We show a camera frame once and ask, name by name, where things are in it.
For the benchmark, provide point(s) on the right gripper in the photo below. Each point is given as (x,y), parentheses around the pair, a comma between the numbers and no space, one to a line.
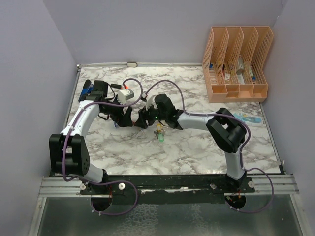
(141,121)

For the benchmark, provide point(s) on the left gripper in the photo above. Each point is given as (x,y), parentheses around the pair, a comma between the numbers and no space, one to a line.
(126,120)

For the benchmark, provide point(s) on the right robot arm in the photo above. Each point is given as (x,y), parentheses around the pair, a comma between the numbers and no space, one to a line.
(229,133)

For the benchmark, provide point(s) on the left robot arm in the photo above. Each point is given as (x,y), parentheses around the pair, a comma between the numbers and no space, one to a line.
(69,154)

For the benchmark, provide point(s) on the yellow tag key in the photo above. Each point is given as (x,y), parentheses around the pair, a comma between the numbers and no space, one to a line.
(159,128)

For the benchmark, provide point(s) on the green tag key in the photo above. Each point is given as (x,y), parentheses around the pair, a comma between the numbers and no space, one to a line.
(159,135)

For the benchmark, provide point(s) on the orange black highlighter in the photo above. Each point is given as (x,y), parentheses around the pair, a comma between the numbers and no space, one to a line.
(117,86)

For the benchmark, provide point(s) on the blue stapler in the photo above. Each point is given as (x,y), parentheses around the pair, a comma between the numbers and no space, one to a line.
(87,89)

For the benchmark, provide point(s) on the white table edge clip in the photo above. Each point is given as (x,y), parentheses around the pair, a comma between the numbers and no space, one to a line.
(131,64)

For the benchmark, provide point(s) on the peach plastic file organizer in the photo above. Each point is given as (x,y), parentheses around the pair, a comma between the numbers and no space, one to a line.
(233,63)

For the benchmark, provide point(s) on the light blue packaged item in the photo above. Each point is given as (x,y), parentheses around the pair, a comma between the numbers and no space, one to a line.
(250,120)

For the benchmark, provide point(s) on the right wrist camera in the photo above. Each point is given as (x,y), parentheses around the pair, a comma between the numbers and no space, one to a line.
(149,103)

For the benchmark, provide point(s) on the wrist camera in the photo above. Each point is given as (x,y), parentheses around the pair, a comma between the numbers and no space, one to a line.
(124,95)
(149,103)

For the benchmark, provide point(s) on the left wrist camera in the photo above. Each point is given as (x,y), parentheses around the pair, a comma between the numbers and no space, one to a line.
(124,95)

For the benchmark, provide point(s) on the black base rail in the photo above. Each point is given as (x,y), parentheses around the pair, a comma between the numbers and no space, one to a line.
(169,189)

